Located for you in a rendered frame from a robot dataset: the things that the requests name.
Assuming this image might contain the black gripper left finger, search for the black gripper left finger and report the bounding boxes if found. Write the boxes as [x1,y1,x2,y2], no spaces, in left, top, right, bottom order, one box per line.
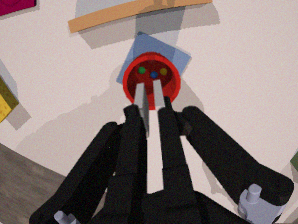
[29,83,149,224]

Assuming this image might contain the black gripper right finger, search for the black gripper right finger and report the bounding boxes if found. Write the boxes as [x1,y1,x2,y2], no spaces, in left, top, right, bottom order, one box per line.
[153,79,294,224]

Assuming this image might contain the red cup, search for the red cup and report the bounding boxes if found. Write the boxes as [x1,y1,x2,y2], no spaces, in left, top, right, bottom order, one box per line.
[122,52,181,110]

